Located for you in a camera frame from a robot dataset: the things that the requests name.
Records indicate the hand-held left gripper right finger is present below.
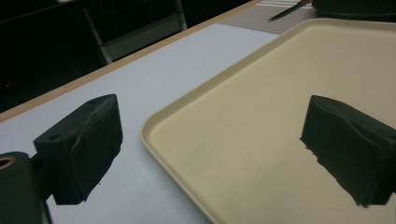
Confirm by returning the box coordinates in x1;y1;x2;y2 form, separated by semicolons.
300;94;396;208

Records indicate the grey metal stand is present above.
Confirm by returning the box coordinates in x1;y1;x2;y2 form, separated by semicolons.
81;0;188;65

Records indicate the wooden-handled knife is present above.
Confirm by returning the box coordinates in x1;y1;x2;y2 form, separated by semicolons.
268;0;312;22

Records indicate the striped placemat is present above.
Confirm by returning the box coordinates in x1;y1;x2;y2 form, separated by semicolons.
217;0;318;35

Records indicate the white table sheet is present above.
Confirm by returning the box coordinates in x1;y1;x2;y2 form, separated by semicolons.
0;22;279;224

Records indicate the beige plastic tray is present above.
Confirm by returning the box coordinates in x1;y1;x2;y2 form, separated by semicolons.
139;17;396;224

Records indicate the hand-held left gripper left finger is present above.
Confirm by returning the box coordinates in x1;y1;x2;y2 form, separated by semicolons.
33;93;123;205

